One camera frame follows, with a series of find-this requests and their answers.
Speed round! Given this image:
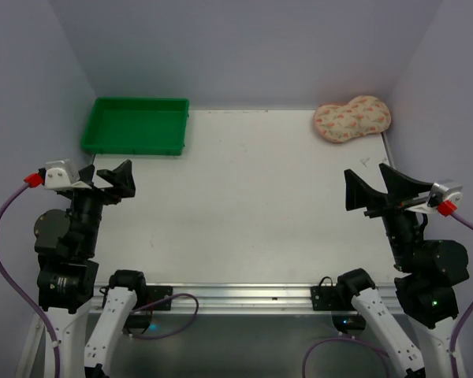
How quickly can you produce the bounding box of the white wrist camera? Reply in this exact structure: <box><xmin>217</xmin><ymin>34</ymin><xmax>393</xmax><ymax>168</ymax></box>
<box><xmin>38</xmin><ymin>159</ymin><xmax>84</xmax><ymax>191</ymax></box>
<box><xmin>427</xmin><ymin>180</ymin><xmax>463</xmax><ymax>217</ymax></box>

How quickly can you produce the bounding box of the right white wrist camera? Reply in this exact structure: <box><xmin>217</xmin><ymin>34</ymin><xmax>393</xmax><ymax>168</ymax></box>
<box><xmin>427</xmin><ymin>180</ymin><xmax>463</xmax><ymax>217</ymax></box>

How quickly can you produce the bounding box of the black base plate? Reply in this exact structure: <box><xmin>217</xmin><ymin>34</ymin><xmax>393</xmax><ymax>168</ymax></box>
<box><xmin>310</xmin><ymin>276</ymin><xmax>344</xmax><ymax>311</ymax></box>
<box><xmin>145</xmin><ymin>285</ymin><xmax>173</xmax><ymax>312</ymax></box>

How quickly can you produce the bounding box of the purple cable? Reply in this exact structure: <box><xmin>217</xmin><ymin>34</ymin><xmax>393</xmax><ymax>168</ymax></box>
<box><xmin>0</xmin><ymin>172</ymin><xmax>61</xmax><ymax>378</ymax></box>
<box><xmin>301</xmin><ymin>200</ymin><xmax>473</xmax><ymax>378</ymax></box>

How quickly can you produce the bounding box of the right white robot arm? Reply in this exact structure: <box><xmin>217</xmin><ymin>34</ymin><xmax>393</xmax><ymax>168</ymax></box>
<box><xmin>336</xmin><ymin>163</ymin><xmax>469</xmax><ymax>377</ymax></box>

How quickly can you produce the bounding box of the aluminium front rail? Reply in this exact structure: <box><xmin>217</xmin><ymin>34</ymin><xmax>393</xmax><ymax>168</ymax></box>
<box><xmin>94</xmin><ymin>282</ymin><xmax>399</xmax><ymax>316</ymax></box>

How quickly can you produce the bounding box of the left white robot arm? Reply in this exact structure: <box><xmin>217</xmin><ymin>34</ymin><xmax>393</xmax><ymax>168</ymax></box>
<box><xmin>34</xmin><ymin>160</ymin><xmax>147</xmax><ymax>377</ymax></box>

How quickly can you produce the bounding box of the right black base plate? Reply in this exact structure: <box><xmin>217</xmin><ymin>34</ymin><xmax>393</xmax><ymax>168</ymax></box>
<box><xmin>310</xmin><ymin>276</ymin><xmax>344</xmax><ymax>311</ymax></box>

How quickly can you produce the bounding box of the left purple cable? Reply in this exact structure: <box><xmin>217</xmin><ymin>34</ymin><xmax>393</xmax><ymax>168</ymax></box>
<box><xmin>0</xmin><ymin>172</ymin><xmax>61</xmax><ymax>378</ymax></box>

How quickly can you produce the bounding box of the green plastic tray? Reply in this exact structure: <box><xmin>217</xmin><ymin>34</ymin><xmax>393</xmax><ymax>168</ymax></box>
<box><xmin>80</xmin><ymin>97</ymin><xmax>189</xmax><ymax>156</ymax></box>

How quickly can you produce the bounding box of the floral fabric laundry bag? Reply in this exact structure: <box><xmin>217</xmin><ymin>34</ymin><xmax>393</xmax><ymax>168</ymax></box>
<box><xmin>313</xmin><ymin>95</ymin><xmax>392</xmax><ymax>143</ymax></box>

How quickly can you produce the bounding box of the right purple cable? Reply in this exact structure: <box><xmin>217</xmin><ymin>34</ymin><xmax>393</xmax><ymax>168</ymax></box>
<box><xmin>301</xmin><ymin>200</ymin><xmax>473</xmax><ymax>378</ymax></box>

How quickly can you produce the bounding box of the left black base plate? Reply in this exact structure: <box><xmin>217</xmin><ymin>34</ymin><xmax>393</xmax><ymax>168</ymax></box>
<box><xmin>145</xmin><ymin>285</ymin><xmax>173</xmax><ymax>312</ymax></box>

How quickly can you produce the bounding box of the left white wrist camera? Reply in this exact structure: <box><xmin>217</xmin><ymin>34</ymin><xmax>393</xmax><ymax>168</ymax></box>
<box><xmin>38</xmin><ymin>159</ymin><xmax>84</xmax><ymax>191</ymax></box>

